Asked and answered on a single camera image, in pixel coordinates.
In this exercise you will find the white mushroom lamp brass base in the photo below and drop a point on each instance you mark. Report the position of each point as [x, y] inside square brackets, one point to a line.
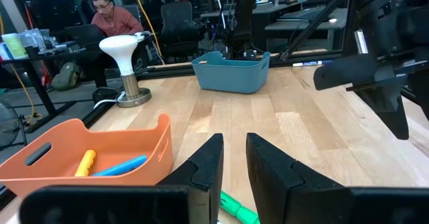
[120, 48]

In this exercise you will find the black floor fan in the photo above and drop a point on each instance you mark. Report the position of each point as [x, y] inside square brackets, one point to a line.
[8, 123]

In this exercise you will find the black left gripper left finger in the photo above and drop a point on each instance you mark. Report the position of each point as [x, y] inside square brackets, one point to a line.
[204, 183]

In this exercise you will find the orange plastic bin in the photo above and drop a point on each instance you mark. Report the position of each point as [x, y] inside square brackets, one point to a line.
[151, 143]

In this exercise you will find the black legged desk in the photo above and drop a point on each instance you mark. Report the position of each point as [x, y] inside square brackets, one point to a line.
[40, 86]

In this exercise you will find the black laptop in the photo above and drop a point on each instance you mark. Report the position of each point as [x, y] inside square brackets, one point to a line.
[83, 36]

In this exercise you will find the green marker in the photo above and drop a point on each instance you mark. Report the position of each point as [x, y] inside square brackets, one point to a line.
[239, 212]

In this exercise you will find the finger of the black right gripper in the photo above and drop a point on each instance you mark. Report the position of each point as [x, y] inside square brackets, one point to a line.
[385, 103]
[423, 90]

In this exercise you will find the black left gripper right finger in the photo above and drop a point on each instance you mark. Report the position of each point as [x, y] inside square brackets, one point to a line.
[285, 194]

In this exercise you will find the teal plastic bin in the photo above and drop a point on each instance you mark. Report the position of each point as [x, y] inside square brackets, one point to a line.
[231, 78]

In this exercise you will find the blue white pen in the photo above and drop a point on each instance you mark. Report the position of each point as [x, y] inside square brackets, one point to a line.
[306, 63]

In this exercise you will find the yellow orange highlighter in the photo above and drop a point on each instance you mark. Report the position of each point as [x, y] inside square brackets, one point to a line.
[85, 163]

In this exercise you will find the black office chair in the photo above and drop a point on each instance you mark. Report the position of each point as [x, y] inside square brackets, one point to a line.
[177, 26]

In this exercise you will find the green backpack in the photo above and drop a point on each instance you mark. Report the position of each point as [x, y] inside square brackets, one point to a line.
[67, 78]

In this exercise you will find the person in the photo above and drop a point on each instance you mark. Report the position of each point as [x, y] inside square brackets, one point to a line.
[117, 21]

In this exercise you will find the blue highlighter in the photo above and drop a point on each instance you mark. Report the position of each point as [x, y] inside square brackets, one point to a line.
[124, 166]

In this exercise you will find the black office desk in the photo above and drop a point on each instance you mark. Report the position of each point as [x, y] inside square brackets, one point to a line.
[311, 19]

